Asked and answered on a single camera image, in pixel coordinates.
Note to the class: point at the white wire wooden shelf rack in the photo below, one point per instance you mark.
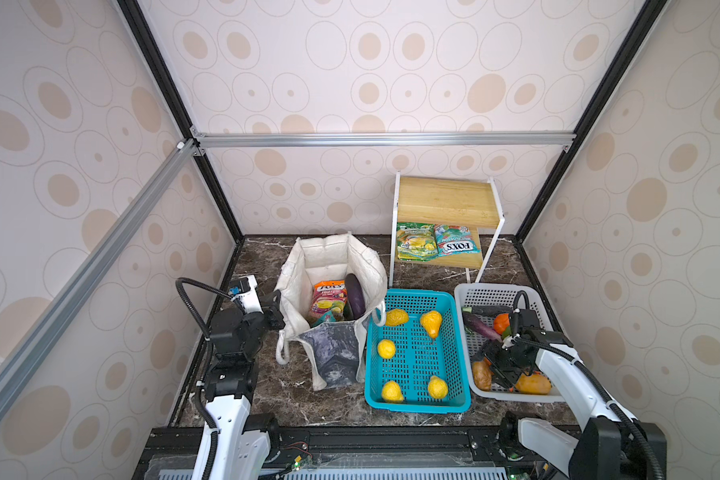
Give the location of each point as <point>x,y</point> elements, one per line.
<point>475,205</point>

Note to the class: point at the orange fruit candy bag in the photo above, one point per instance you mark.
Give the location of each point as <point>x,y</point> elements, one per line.
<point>328,295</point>

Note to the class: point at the teal mint candy bag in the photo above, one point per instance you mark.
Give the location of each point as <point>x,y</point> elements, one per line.
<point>327,317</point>

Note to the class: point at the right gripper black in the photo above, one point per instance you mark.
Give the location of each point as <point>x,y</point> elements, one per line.
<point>491,350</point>

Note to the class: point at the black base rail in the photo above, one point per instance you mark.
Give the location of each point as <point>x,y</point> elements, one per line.
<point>395,452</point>

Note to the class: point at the yellow lemon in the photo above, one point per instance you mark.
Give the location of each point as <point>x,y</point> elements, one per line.
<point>386,349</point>
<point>437,388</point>
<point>396,317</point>
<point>392,392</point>

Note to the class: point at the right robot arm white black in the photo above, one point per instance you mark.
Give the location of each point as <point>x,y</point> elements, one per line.
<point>613,443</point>

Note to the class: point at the black corner frame post left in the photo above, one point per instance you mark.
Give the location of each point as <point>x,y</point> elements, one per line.
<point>145,40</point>

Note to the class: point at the white plastic basket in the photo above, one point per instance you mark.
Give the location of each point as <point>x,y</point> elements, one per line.
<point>497,295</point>

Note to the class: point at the silver aluminium crossbar back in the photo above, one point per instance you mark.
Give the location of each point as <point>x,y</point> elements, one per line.
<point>387,139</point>

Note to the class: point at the yellow orange mango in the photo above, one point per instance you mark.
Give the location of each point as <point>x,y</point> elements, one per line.
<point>533,384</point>

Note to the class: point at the black corner frame post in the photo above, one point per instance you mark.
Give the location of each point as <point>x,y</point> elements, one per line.
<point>627,51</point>
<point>145,40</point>

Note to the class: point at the teal Fox's candy bag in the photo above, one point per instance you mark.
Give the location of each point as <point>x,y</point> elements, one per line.
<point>454,240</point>

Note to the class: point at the orange bell pepper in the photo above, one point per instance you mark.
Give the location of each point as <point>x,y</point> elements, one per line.
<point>501,324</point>

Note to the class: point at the green lemon candy bag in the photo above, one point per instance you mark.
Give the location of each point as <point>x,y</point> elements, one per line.
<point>416,242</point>

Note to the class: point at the purple eggplant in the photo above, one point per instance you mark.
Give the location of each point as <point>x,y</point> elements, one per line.
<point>474,323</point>
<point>355,305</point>

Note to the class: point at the brown potato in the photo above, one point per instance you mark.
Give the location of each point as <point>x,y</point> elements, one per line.
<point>482,375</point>

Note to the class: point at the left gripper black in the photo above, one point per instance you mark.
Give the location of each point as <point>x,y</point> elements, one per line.
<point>271,309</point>

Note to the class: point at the black corner frame post right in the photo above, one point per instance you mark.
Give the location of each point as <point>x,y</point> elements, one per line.
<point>627,51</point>

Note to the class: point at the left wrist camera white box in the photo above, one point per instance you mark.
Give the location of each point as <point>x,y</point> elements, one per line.
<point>242,291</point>

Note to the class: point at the yellow pear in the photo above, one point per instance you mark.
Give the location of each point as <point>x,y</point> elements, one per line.
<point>431,322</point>

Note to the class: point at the yellow lemon bottom left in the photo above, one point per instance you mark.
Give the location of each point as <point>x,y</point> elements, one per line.
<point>392,392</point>

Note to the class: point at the silver aluminium crossbar left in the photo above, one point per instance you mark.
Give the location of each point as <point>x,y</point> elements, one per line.
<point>28,356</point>

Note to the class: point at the yellow lemon bottom right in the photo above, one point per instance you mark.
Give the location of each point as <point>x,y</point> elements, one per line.
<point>437,388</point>

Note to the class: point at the yellow lemon upper left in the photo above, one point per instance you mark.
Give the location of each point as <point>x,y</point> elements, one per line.
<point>396,317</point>

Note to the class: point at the cream canvas grocery bag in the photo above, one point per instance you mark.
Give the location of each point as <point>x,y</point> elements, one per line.
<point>335,350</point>

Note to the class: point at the silver aluminium crossbar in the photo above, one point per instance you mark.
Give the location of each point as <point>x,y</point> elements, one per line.
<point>387,139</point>
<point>28,356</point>

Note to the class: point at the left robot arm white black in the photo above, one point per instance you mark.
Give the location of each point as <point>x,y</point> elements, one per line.
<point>236,444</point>

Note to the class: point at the yellow lemon middle left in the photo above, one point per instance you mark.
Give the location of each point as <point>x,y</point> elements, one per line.
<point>386,349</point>

